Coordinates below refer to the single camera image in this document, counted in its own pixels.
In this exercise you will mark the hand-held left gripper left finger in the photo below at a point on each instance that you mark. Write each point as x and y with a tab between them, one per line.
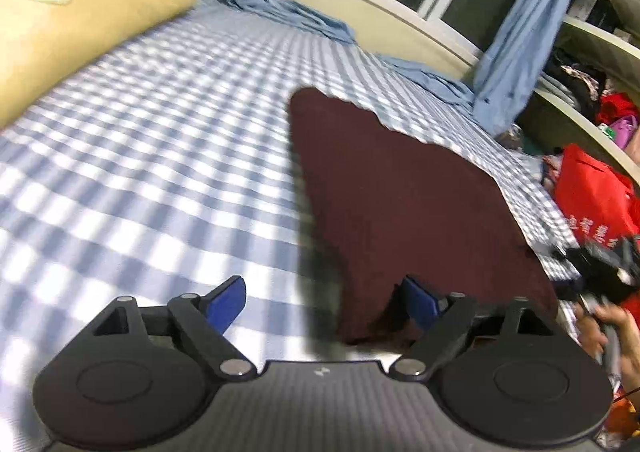
227	304

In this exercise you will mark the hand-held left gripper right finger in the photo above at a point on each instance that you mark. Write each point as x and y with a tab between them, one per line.
421	304

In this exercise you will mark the maroon printed t-shirt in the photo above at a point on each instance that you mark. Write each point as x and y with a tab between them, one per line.
400	202

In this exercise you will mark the person's right hand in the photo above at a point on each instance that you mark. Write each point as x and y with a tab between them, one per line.
602	332

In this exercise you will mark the red bag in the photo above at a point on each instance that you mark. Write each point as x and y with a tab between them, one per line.
592	197

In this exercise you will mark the purple bag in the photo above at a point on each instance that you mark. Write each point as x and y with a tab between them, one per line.
624	131

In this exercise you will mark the blue checked bed sheet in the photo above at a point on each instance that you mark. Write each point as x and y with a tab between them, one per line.
150	182

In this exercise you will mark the red cloth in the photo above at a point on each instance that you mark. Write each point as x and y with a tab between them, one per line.
617	109

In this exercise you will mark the white shelf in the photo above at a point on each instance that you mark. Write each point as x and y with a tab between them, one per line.
575	56

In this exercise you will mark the yellow avocado pillow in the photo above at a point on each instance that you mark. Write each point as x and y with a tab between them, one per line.
85	16

